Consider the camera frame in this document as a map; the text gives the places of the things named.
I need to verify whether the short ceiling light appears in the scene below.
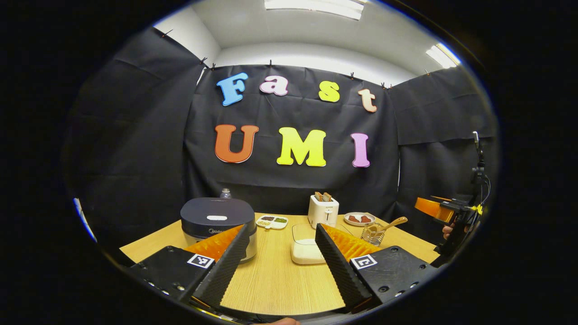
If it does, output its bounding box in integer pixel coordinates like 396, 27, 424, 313
425, 43, 462, 69

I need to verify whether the clear container of rice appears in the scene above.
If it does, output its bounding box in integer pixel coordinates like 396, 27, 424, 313
291, 223, 357, 265

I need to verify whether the dark grey rice cooker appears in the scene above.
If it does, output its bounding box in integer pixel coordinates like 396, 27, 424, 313
180, 197, 257, 262

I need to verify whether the white round plate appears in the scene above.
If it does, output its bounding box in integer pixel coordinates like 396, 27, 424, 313
344, 212, 376, 227

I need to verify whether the white divided dish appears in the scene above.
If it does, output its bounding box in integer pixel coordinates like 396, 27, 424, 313
256, 215, 289, 230

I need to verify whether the black backdrop cloth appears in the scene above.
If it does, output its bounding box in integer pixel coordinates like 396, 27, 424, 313
65, 27, 499, 267

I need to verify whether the long ceiling light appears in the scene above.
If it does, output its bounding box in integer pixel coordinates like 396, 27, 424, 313
264, 0, 364, 21

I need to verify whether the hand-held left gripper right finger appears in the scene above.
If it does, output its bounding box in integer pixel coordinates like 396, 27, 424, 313
315, 223, 439, 314

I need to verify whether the wooden spoon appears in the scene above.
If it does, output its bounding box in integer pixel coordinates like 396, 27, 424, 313
368, 217, 408, 235

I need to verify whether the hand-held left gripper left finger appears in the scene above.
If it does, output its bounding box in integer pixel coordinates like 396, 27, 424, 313
129, 224, 250, 312

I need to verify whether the clear wire chopstick holder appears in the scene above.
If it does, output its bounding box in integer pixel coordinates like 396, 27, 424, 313
361, 223, 386, 246

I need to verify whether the white toaster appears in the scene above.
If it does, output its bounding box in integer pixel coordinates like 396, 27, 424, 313
308, 195, 340, 229

